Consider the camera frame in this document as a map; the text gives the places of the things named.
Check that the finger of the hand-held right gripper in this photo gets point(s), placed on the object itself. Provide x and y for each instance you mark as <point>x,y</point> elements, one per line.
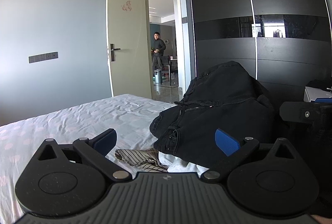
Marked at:
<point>298,112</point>

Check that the striped beige cloth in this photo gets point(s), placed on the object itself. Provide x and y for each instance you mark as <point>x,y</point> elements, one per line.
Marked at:
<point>140,159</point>

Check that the bed with pale dotted sheet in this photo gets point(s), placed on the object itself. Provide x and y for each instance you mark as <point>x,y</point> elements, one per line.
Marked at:
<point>64,123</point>

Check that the dark sliding wardrobe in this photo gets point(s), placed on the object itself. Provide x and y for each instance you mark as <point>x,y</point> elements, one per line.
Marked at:
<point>225,1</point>

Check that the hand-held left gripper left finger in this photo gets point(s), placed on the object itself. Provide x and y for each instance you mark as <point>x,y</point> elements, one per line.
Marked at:
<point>105,139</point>

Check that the white door frame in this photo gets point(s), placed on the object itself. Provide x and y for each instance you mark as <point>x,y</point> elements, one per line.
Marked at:
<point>180,32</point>

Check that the dark chair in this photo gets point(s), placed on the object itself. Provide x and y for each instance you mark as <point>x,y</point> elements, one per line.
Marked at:
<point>166,63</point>

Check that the pink door sticker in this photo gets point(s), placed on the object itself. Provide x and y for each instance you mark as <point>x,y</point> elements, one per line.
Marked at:
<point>126,5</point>

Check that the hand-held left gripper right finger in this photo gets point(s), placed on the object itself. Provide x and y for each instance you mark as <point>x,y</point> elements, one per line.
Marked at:
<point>226,142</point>

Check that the white cloth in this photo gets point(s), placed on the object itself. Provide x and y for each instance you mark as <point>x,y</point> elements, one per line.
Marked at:
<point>181,165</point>

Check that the cream room door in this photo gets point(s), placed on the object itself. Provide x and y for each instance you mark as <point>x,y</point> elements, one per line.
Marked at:
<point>129,58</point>

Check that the black jeans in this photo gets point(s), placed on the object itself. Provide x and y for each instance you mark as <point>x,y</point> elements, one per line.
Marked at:
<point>220,104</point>

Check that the grey trash bin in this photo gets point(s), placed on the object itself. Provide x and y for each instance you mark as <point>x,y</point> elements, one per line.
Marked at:
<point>157,76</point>

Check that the grey wall switch panel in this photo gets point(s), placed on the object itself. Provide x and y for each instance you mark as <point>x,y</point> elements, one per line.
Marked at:
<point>42,57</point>

